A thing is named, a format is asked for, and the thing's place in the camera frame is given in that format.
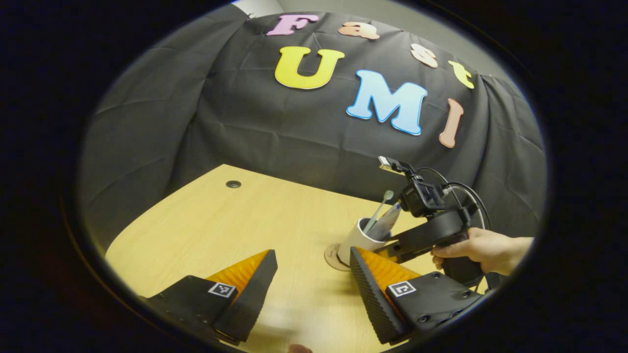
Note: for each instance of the white cup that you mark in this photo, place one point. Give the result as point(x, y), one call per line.
point(360, 242)

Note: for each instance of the black desk grommet hole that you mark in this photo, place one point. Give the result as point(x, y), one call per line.
point(233, 184)

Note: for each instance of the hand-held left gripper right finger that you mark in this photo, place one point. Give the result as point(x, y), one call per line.
point(373, 304)

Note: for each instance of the wooden desktop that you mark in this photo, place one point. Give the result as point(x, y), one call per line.
point(206, 235)

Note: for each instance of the white toothpaste tube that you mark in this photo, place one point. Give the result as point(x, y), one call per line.
point(388, 223)

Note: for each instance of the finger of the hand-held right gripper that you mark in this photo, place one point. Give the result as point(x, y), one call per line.
point(407, 242)

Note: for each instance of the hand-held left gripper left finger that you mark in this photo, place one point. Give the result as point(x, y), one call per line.
point(252, 299)

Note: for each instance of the white toothbrush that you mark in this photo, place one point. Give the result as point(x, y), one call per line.
point(382, 206)

